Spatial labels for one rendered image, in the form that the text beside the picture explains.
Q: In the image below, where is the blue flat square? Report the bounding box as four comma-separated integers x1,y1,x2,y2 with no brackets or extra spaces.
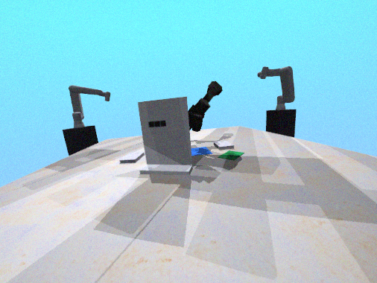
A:
191,147,212,156

